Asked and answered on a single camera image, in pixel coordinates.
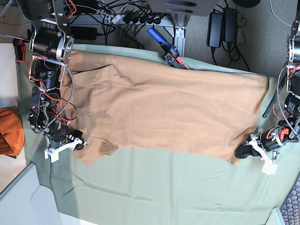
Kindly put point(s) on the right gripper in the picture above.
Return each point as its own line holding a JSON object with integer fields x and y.
{"x": 64, "y": 138}

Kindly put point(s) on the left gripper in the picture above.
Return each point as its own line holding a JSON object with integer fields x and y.
{"x": 270, "y": 140}

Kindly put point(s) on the tan orange T-shirt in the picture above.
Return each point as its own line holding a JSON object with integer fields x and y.
{"x": 125, "y": 102}

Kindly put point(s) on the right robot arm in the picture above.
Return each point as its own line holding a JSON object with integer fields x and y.
{"x": 51, "y": 44}

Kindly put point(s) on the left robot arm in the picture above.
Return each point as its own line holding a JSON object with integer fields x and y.
{"x": 285, "y": 105}

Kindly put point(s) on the dark orange folded garment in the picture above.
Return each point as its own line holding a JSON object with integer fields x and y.
{"x": 11, "y": 132}

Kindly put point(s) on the purple patterned mat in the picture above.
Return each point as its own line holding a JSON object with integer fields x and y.
{"x": 290, "y": 209}

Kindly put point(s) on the light green table cloth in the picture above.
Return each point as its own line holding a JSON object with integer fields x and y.
{"x": 157, "y": 187}

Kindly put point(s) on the grey plastic bin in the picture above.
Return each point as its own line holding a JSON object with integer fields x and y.
{"x": 25, "y": 202}

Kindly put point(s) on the black power brick left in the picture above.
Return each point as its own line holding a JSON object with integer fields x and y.
{"x": 84, "y": 33}

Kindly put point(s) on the blue clamp at middle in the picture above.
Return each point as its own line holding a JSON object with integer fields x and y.
{"x": 171, "y": 54}

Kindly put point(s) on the white power strip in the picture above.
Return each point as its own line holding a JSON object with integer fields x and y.
{"x": 152, "y": 19}

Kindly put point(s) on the black power adapter pair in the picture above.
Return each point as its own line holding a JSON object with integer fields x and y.
{"x": 222, "y": 27}

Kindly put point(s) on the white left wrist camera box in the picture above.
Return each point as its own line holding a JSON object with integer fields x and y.
{"x": 269, "y": 168}

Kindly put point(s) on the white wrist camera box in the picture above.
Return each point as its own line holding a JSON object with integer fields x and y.
{"x": 269, "y": 168}
{"x": 52, "y": 154}

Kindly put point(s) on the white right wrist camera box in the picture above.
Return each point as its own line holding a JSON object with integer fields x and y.
{"x": 52, "y": 154}

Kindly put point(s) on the aluminium frame post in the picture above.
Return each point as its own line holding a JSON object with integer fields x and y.
{"x": 178, "y": 31}

